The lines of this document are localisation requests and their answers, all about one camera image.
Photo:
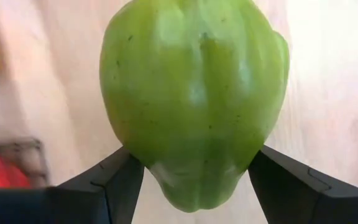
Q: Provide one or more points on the light green bell pepper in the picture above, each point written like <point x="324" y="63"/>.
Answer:
<point x="194" y="93"/>

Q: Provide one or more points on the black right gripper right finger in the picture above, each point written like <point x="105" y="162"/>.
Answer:
<point x="306" y="205"/>

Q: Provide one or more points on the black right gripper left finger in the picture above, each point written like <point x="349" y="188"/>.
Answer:
<point x="73" y="208"/>

